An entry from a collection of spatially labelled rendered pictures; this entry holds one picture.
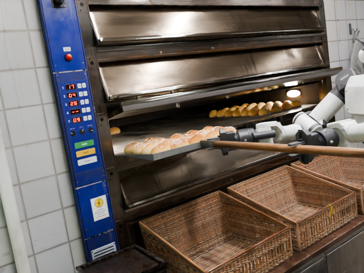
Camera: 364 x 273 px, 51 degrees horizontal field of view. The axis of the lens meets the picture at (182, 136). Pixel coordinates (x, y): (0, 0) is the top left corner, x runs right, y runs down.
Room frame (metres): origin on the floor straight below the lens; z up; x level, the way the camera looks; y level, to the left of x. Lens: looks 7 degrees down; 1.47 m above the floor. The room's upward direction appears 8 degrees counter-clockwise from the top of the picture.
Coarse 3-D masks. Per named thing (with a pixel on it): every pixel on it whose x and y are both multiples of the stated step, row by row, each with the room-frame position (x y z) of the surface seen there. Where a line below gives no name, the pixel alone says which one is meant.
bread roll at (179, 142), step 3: (174, 141) 1.71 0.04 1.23; (177, 141) 1.70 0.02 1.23; (180, 141) 1.71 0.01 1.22; (183, 141) 1.71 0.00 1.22; (186, 141) 1.73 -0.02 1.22; (171, 144) 1.70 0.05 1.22; (174, 144) 1.69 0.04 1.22; (177, 144) 1.69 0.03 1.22; (180, 144) 1.70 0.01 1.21; (183, 144) 1.70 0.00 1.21; (186, 144) 1.72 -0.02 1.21; (171, 147) 1.69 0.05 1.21; (174, 147) 1.69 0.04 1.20
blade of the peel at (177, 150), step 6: (192, 144) 1.72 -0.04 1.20; (198, 144) 1.74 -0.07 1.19; (168, 150) 1.64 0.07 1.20; (174, 150) 1.66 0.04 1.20; (180, 150) 1.68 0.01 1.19; (186, 150) 1.70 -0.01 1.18; (126, 156) 1.78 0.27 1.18; (132, 156) 1.74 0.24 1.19; (138, 156) 1.69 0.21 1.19; (144, 156) 1.65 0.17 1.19; (150, 156) 1.61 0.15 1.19; (156, 156) 1.60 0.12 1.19; (162, 156) 1.62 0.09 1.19; (168, 156) 1.64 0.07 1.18
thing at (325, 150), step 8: (216, 144) 1.66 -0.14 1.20; (224, 144) 1.62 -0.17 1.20; (232, 144) 1.58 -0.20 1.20; (240, 144) 1.54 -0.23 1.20; (248, 144) 1.51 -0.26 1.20; (256, 144) 1.48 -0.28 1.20; (264, 144) 1.45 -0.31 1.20; (272, 144) 1.42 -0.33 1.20; (280, 144) 1.39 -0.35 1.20; (288, 152) 1.36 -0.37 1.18; (296, 152) 1.33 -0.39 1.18; (304, 152) 1.30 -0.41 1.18; (312, 152) 1.27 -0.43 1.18; (320, 152) 1.25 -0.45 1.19; (328, 152) 1.22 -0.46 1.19; (336, 152) 1.20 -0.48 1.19; (344, 152) 1.18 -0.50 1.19; (352, 152) 1.16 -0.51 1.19; (360, 152) 1.14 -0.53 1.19
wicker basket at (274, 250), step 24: (216, 192) 2.11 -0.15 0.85; (168, 216) 1.90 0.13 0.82; (192, 216) 1.98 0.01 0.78; (216, 216) 2.06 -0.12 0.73; (240, 216) 2.01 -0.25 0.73; (264, 216) 1.87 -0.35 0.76; (144, 240) 1.78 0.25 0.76; (168, 240) 1.85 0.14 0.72; (192, 240) 1.92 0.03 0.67; (216, 240) 2.00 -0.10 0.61; (240, 240) 2.00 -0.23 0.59; (264, 240) 1.65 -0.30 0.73; (288, 240) 1.77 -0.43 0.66; (168, 264) 1.64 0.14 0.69; (192, 264) 1.49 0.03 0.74; (216, 264) 1.77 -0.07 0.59; (240, 264) 1.55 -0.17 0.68; (264, 264) 1.63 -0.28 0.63
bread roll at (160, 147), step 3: (159, 144) 1.66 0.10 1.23; (162, 144) 1.66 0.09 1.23; (165, 144) 1.67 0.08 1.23; (153, 147) 1.65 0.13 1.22; (156, 147) 1.64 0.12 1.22; (159, 147) 1.64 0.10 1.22; (162, 147) 1.64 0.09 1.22; (165, 147) 1.65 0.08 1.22; (168, 147) 1.67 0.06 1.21; (153, 150) 1.64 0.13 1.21; (156, 150) 1.63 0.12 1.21; (159, 150) 1.63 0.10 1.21; (162, 150) 1.64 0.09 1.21; (165, 150) 1.64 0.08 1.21; (153, 153) 1.63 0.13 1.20
